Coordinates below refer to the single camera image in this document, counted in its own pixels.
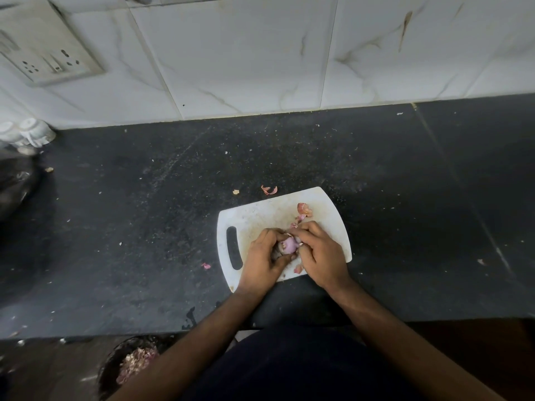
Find black plastic bag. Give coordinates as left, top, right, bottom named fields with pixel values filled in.
left=0, top=148, right=40, bottom=224

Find white plastic cutting board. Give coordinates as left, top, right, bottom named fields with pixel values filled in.
left=217, top=186, right=353, bottom=294

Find dark waste bin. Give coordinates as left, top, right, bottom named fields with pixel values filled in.
left=97, top=335, right=176, bottom=401

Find person's right forearm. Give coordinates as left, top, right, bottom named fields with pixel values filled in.
left=330, top=276, right=506, bottom=401

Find person's dark clothing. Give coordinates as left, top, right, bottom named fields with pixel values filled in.
left=182, top=326, right=423, bottom=401

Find person's left forearm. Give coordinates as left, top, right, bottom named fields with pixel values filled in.
left=106, top=286, right=276, bottom=401

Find person's left hand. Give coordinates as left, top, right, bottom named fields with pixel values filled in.
left=237, top=228, right=297, bottom=295

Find small purple onion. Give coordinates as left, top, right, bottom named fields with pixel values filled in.
left=278, top=234, right=302, bottom=257

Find pile of onion peels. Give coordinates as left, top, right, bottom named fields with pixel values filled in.
left=116, top=346, right=160, bottom=385

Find person's right hand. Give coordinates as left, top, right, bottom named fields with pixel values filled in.
left=288, top=221, right=354, bottom=294

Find white wall switch socket panel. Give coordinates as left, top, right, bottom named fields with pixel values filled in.
left=0, top=0, right=105, bottom=87

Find white plastic bottle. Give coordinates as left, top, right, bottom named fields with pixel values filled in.
left=0, top=118, right=57, bottom=149

